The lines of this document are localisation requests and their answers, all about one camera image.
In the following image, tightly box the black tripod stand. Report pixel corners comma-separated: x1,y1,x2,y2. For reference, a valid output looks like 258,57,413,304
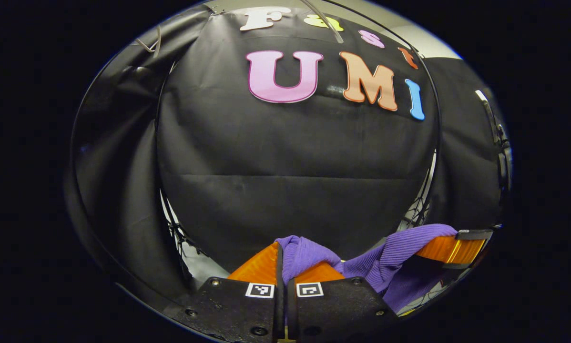
402,188,435,232

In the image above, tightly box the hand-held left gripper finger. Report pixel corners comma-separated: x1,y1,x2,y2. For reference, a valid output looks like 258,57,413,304
164,242,286,343
286,260,400,343

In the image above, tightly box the purple knit sweater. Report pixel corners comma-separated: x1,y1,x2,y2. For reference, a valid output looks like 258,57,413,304
275,224,459,313

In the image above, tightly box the black backdrop cloth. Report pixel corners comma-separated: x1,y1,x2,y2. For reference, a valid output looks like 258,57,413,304
66,2,505,305

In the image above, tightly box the black clothes rack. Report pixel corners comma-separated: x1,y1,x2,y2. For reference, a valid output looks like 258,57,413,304
154,0,442,286

